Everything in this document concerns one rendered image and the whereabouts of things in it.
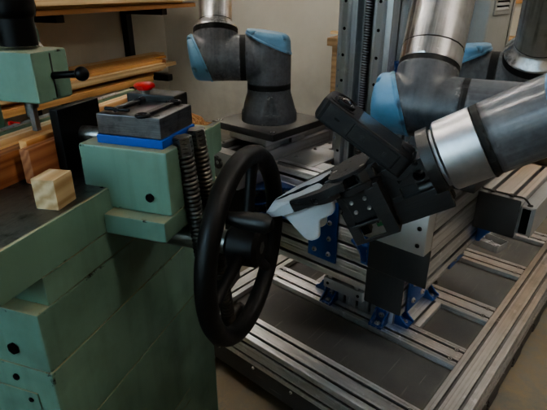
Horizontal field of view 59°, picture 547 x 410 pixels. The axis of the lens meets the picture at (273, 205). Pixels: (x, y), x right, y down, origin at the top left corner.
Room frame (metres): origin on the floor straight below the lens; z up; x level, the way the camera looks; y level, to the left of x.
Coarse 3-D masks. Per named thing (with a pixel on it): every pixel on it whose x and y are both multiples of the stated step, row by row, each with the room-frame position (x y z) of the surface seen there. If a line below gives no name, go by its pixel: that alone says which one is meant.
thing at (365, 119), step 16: (336, 96) 0.51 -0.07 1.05; (320, 112) 0.50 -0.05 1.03; (336, 112) 0.49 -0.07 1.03; (352, 112) 0.50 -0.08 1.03; (336, 128) 0.49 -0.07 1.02; (352, 128) 0.48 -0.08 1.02; (368, 128) 0.48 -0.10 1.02; (384, 128) 0.51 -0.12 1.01; (352, 144) 0.48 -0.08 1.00; (368, 144) 0.48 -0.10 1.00; (384, 144) 0.47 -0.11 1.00; (400, 144) 0.49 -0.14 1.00; (384, 160) 0.47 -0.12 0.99; (400, 160) 0.47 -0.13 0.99
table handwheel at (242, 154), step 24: (240, 168) 0.57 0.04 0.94; (264, 168) 0.67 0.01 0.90; (216, 192) 0.53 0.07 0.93; (216, 216) 0.50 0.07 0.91; (216, 240) 0.49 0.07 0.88; (240, 240) 0.59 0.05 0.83; (264, 240) 0.61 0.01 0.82; (216, 264) 0.48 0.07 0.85; (240, 264) 0.57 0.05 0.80; (264, 264) 0.66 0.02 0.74; (216, 288) 0.48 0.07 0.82; (264, 288) 0.65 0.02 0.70; (216, 312) 0.48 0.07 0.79; (216, 336) 0.48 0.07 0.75; (240, 336) 0.54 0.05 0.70
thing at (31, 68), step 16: (0, 48) 0.72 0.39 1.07; (16, 48) 0.72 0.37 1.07; (32, 48) 0.72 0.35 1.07; (48, 48) 0.72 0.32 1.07; (0, 64) 0.68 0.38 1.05; (16, 64) 0.68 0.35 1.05; (32, 64) 0.67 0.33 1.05; (48, 64) 0.70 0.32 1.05; (64, 64) 0.73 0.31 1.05; (0, 80) 0.69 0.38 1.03; (16, 80) 0.68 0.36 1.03; (32, 80) 0.67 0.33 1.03; (48, 80) 0.69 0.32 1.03; (64, 80) 0.72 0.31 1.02; (0, 96) 0.69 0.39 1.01; (16, 96) 0.68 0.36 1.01; (32, 96) 0.67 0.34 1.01; (48, 96) 0.68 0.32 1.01; (64, 96) 0.72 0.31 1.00
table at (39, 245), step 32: (0, 192) 0.59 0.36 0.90; (32, 192) 0.59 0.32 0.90; (96, 192) 0.59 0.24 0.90; (0, 224) 0.50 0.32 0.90; (32, 224) 0.50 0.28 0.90; (64, 224) 0.52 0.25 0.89; (96, 224) 0.57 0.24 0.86; (128, 224) 0.57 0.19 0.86; (160, 224) 0.56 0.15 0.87; (0, 256) 0.43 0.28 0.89; (32, 256) 0.47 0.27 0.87; (64, 256) 0.51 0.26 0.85; (0, 288) 0.42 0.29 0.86
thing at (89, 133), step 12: (60, 108) 0.67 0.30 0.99; (72, 108) 0.69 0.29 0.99; (84, 108) 0.71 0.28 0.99; (96, 108) 0.74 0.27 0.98; (60, 120) 0.66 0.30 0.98; (72, 120) 0.68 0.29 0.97; (84, 120) 0.71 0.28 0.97; (96, 120) 0.73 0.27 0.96; (60, 132) 0.66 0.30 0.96; (72, 132) 0.68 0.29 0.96; (84, 132) 0.69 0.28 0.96; (96, 132) 0.68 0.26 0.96; (60, 144) 0.66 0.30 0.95; (72, 144) 0.68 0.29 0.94; (60, 156) 0.66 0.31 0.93; (72, 156) 0.67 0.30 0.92; (60, 168) 0.66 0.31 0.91
